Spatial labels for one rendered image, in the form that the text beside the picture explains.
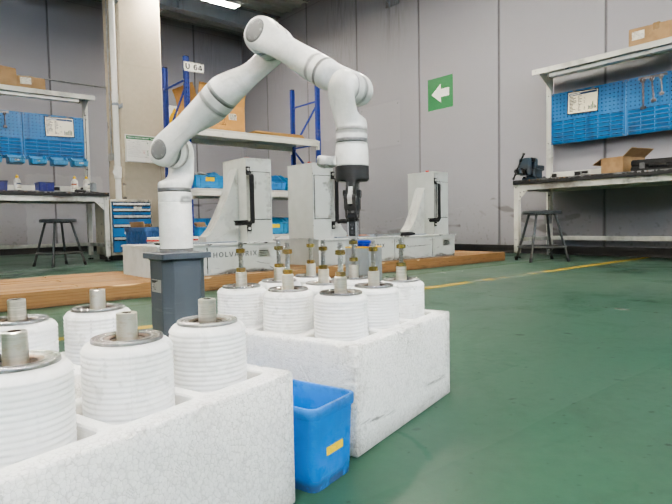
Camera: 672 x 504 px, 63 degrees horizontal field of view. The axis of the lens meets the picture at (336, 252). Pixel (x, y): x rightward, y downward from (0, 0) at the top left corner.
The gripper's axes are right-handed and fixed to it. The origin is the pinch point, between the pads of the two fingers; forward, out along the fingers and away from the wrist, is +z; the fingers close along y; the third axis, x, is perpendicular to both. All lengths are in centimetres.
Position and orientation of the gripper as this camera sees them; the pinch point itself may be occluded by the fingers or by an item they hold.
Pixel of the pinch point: (352, 230)
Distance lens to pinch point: 122.0
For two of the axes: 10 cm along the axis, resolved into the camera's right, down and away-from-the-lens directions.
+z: 0.2, 10.0, 0.5
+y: 1.3, -0.5, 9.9
